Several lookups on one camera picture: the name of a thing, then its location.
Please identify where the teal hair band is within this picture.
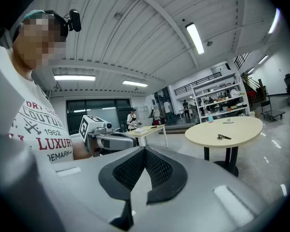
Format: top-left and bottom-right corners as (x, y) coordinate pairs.
(21, 9), (45, 22)

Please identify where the person's left forearm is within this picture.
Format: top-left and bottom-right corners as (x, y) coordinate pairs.
(73, 141), (95, 160)

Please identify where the black mezzanine railing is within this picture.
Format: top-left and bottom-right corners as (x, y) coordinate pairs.
(173, 72), (223, 96)

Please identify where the dark glass window wall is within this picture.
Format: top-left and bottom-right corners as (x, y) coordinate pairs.
(66, 98), (132, 135)

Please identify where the white printed t-shirt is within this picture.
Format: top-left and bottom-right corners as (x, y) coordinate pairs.
(8, 44), (74, 164)

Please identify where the round beige table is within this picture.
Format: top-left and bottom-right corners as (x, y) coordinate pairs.
(184, 116), (264, 178)

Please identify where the white locker cabinet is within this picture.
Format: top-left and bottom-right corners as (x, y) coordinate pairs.
(137, 104), (151, 128)

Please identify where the metal staircase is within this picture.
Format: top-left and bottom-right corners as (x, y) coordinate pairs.
(233, 52), (269, 102)

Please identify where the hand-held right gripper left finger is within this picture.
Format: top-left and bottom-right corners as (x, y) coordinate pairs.
(51, 145), (145, 232)

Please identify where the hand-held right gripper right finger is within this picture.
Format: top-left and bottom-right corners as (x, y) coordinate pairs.
(145, 145), (278, 232)

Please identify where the white storage shelf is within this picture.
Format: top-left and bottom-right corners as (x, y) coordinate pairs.
(191, 73), (251, 123)

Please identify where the black head-worn camera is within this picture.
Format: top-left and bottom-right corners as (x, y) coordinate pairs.
(68, 8), (82, 32)

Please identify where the black head strap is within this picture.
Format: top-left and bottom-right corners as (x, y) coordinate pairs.
(43, 9), (70, 40)

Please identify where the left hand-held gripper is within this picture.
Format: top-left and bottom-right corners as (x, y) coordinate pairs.
(79, 115), (139, 157)

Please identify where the person's head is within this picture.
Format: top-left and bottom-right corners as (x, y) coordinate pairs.
(12, 11), (69, 70)

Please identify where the rectangular wooden table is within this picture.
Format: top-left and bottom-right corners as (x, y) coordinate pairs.
(127, 124), (170, 149)

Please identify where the black platform cart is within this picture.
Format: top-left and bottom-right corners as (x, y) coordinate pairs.
(260, 94), (286, 121)

